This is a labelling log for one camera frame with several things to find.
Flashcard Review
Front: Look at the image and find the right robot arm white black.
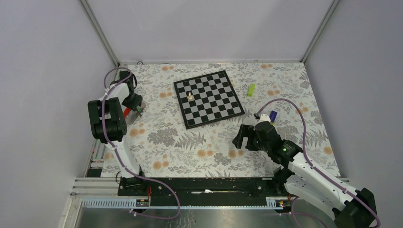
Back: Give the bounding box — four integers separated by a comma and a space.
232, 121, 380, 228

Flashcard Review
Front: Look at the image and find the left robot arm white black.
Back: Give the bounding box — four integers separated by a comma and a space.
87, 67, 147, 195

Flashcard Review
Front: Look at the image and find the purple and green block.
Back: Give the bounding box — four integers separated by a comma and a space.
269, 110, 278, 125

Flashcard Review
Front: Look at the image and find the floral table mat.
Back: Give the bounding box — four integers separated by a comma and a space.
127, 63, 340, 178

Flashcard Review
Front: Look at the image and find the lime green block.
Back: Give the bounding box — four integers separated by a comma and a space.
247, 84, 255, 97

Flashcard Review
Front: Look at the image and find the black grey chessboard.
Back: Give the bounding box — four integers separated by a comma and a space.
173, 70, 245, 129

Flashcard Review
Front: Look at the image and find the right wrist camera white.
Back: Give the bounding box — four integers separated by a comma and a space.
254, 114, 271, 123

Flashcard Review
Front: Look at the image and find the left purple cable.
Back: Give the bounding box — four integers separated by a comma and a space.
100, 66, 181, 220

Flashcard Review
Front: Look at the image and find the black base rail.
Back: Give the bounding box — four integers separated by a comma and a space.
117, 178, 289, 207

